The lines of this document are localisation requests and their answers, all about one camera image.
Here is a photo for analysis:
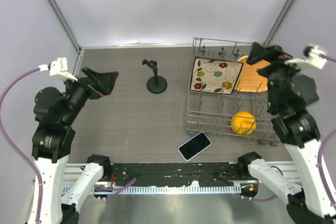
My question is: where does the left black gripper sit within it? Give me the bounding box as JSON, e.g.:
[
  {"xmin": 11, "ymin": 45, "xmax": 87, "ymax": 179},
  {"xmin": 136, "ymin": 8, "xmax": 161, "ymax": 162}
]
[{"xmin": 61, "ymin": 65, "xmax": 118, "ymax": 123}]

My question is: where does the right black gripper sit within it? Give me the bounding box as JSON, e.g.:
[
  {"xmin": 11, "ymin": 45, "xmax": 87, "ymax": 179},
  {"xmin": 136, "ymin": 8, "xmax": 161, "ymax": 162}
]
[{"xmin": 245, "ymin": 41, "xmax": 310, "ymax": 109}]

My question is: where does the black phone stand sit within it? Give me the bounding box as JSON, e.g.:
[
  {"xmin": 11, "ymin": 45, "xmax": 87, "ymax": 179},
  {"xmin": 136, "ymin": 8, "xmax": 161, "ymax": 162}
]
[{"xmin": 142, "ymin": 59, "xmax": 167, "ymax": 94}]

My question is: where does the blue-cased smartphone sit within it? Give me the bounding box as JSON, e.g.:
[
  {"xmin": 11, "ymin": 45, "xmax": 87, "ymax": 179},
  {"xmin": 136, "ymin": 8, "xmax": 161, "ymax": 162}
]
[{"xmin": 177, "ymin": 132, "xmax": 212, "ymax": 161}]

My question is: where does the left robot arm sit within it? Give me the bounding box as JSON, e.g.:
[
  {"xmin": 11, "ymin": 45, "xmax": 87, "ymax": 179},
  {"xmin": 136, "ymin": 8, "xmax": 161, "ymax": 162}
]
[{"xmin": 28, "ymin": 67, "xmax": 119, "ymax": 223}]

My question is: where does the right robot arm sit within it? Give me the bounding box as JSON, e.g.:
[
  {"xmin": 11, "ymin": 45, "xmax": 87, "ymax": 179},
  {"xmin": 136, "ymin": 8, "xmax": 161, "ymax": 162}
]
[{"xmin": 237, "ymin": 42, "xmax": 335, "ymax": 223}]

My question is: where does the orange woven basket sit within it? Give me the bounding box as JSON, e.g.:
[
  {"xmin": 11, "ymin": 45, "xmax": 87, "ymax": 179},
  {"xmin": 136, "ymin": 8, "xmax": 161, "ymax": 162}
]
[{"xmin": 234, "ymin": 55, "xmax": 270, "ymax": 93}]

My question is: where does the floral square plate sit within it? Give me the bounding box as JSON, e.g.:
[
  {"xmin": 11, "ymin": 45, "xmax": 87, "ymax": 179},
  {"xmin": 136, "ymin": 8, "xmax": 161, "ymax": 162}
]
[{"xmin": 190, "ymin": 57, "xmax": 243, "ymax": 95}]

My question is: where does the yellow bowl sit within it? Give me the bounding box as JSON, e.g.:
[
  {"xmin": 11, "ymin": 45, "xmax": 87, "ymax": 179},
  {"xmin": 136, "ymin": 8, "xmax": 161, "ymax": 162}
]
[{"xmin": 230, "ymin": 111, "xmax": 257, "ymax": 136}]

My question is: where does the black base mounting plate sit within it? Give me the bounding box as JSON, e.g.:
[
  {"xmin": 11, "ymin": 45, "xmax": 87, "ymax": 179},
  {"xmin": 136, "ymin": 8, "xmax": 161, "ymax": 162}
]
[{"xmin": 112, "ymin": 162, "xmax": 255, "ymax": 187}]

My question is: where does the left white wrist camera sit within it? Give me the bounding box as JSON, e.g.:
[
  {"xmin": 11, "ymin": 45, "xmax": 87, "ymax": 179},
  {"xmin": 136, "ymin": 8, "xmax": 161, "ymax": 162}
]
[{"xmin": 38, "ymin": 57, "xmax": 78, "ymax": 82}]

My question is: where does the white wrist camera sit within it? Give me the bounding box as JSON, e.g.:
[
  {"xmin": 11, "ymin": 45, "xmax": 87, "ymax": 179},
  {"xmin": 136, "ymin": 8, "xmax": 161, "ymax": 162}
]
[
  {"xmin": 285, "ymin": 44, "xmax": 327, "ymax": 70},
  {"xmin": 38, "ymin": 57, "xmax": 78, "ymax": 82}
]

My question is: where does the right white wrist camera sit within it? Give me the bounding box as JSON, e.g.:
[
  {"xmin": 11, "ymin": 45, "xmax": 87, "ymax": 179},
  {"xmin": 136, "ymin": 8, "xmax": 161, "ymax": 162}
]
[{"xmin": 285, "ymin": 44, "xmax": 327, "ymax": 70}]

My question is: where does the grey wire dish rack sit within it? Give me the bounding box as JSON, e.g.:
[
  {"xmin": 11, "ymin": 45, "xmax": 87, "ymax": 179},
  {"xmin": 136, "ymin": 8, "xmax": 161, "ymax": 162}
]
[{"xmin": 186, "ymin": 37, "xmax": 280, "ymax": 146}]

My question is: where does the right aluminium frame post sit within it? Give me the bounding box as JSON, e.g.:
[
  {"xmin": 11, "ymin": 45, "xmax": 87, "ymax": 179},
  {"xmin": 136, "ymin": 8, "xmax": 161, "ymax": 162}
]
[{"xmin": 264, "ymin": 0, "xmax": 296, "ymax": 45}]

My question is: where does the aluminium frame post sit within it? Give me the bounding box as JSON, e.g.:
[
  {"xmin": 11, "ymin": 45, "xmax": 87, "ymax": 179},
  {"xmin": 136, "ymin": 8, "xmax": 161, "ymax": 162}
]
[
  {"xmin": 47, "ymin": 0, "xmax": 81, "ymax": 53},
  {"xmin": 264, "ymin": 0, "xmax": 296, "ymax": 45}
]

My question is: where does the white slotted cable duct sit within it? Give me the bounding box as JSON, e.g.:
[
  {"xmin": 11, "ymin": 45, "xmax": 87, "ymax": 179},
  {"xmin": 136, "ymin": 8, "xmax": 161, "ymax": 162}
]
[{"xmin": 60, "ymin": 185, "xmax": 242, "ymax": 195}]

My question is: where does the left aluminium frame post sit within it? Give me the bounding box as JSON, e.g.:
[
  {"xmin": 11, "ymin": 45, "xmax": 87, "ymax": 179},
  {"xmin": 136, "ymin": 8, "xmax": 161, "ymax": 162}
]
[{"xmin": 47, "ymin": 0, "xmax": 81, "ymax": 53}]

